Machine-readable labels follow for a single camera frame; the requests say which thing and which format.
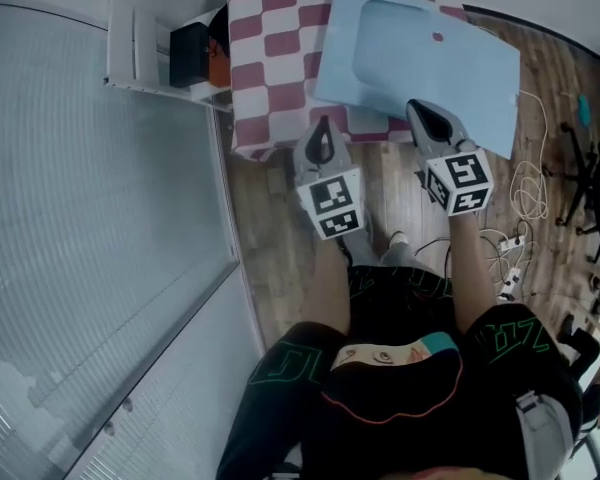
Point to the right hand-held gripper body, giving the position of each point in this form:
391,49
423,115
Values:
462,178

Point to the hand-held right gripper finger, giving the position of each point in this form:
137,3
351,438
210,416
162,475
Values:
455,128
422,135

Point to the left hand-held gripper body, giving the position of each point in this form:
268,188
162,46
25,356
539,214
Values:
332,198

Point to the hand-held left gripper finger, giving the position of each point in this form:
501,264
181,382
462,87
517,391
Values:
341,150
306,153

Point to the person's left forearm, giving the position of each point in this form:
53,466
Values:
327,288

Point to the person's right forearm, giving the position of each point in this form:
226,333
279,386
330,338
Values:
472,268

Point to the person's grey trousers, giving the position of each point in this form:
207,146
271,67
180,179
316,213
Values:
375,248

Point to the person's right white shoe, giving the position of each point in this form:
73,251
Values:
399,239

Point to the white power strip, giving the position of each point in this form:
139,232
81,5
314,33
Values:
511,280
511,242

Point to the red white checkered tablecloth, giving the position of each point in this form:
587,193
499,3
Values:
275,63

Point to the orange black bag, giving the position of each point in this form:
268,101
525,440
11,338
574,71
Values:
219,60

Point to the teal object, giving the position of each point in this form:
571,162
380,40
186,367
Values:
585,112

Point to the black office chair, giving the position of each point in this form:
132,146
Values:
595,188

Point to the black box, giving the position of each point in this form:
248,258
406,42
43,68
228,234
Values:
189,55

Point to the white open shelf rack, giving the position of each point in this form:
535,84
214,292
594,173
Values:
130,43

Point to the person's black printed shirt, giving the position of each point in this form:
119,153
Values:
390,408

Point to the white window blinds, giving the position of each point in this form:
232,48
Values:
95,218

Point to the grey white worn pouch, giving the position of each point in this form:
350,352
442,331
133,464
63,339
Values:
542,433

